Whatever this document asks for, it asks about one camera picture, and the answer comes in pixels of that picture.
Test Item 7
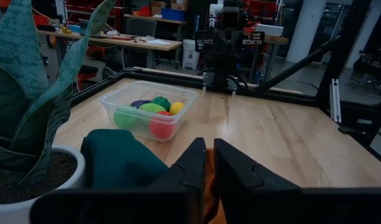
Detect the yellow toy lemon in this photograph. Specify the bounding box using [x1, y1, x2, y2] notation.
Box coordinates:
[169, 101, 185, 116]

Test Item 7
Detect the purple toy eggplant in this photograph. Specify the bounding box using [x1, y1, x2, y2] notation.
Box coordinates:
[129, 99, 152, 109]

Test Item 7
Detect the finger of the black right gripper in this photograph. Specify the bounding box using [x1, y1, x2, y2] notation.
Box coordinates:
[229, 30, 243, 60]
[213, 30, 228, 60]

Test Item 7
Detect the clear plastic tupperware container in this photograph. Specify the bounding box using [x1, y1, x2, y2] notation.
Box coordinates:
[100, 80, 198, 143]

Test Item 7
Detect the small wooden table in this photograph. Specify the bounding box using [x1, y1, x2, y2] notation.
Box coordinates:
[246, 34, 290, 83]

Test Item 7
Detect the grey office chair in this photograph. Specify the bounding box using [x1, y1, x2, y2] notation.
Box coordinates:
[125, 17, 158, 39]

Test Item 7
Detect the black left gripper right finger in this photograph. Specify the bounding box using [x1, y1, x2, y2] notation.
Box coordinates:
[213, 138, 301, 191]

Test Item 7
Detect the yellow hanging cable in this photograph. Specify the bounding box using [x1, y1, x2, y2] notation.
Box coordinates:
[30, 6, 73, 34]

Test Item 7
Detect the white plant pot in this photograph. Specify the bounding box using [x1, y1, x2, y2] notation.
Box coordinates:
[0, 144, 86, 224]

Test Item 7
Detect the white trash bin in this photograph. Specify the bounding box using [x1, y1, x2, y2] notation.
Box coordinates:
[181, 39, 201, 71]

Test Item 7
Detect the white column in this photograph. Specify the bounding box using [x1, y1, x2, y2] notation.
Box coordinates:
[285, 0, 321, 64]

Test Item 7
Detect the silver metal bracket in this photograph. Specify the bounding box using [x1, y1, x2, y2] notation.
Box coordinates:
[329, 78, 343, 124]

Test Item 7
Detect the dark workbench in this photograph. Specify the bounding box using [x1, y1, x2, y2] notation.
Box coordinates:
[352, 43, 381, 93]

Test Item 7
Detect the dark green toy pepper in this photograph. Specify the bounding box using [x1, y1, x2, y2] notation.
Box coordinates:
[150, 96, 172, 112]

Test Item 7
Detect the blue box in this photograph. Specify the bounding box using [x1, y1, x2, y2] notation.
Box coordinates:
[160, 7, 187, 22]

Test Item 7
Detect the white box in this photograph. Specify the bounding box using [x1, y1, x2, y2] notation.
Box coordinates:
[255, 23, 285, 37]

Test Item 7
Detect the cardboard box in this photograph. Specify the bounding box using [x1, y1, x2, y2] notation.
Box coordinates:
[170, 0, 189, 11]

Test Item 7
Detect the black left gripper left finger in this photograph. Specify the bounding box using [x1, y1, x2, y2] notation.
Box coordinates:
[151, 137, 208, 189]

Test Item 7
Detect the wooden desk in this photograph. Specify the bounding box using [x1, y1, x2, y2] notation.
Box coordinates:
[124, 13, 188, 26]

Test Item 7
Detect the green snake plant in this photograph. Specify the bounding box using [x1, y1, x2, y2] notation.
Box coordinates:
[0, 0, 117, 187]

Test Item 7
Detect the long wooden work table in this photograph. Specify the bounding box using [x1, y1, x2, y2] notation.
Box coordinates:
[36, 29, 183, 70]

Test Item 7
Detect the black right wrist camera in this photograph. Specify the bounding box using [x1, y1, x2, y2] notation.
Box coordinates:
[220, 5, 241, 30]

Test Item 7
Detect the yellow-green toy fruit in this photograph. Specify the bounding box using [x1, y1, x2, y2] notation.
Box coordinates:
[138, 103, 167, 114]

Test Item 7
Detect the red toy tomato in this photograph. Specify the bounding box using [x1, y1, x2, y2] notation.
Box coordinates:
[149, 110, 176, 140]

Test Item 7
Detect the shelf with red bins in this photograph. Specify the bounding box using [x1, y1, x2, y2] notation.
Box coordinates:
[64, 0, 126, 26]

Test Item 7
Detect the orange cloth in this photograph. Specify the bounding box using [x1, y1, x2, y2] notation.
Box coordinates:
[203, 148, 226, 224]

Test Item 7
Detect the teal cloth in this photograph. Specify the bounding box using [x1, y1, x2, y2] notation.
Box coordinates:
[80, 128, 170, 190]

